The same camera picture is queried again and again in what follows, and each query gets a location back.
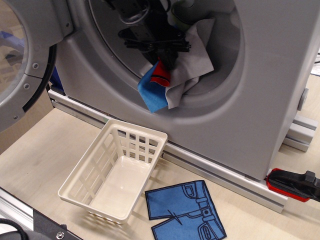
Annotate black bracket with screw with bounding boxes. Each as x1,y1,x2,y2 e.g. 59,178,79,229
33,209,81,240

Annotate cream plastic laundry basket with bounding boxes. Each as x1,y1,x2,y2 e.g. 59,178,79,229
58,119,168,225

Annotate red felt cloth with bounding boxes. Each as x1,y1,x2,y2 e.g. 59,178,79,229
150,58,171,87

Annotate aluminium rail front left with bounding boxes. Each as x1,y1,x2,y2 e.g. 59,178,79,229
0,188,34,231

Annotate grey toy washing machine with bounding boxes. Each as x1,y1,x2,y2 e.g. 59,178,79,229
56,0,320,180

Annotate green felt cloth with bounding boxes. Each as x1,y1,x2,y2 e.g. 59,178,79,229
169,0,192,32

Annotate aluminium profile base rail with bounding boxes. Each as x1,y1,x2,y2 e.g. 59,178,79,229
47,87,318,214

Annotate white felt cloth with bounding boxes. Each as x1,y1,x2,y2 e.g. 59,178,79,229
165,18,216,109

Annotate blue felt jeans shorts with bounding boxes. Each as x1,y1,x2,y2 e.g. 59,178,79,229
145,180,227,240

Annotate grey round machine door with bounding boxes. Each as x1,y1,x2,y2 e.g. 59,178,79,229
0,0,73,131

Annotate black braided cable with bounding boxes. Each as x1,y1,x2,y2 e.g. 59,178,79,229
0,217,28,240

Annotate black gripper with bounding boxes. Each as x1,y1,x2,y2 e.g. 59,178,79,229
118,9,191,70

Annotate blue felt cloth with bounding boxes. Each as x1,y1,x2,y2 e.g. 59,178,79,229
137,63,168,113

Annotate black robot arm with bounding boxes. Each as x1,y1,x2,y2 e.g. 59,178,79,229
107,0,191,70

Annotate red black clamp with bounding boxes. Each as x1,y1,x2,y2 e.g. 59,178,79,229
266,168,320,203

